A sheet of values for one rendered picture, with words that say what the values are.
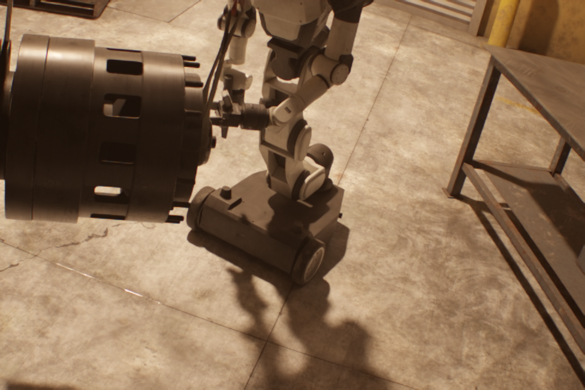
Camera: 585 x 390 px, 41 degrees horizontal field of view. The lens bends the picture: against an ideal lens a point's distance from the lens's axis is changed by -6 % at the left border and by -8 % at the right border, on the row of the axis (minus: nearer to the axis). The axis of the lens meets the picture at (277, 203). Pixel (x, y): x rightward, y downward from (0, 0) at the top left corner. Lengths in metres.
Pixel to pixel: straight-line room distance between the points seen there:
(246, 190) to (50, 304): 1.08
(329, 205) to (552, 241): 1.10
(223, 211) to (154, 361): 0.83
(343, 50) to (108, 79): 0.89
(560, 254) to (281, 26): 1.79
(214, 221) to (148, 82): 1.32
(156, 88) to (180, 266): 1.28
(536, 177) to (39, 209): 2.97
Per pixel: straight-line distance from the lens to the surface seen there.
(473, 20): 7.59
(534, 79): 4.01
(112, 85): 2.29
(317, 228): 3.55
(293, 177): 3.49
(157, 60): 2.40
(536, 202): 4.32
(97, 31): 5.66
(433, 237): 4.10
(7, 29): 2.33
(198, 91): 2.40
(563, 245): 4.02
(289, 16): 2.85
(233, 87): 3.25
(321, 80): 2.82
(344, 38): 2.81
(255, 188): 3.72
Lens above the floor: 2.02
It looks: 30 degrees down
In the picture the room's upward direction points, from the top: 14 degrees clockwise
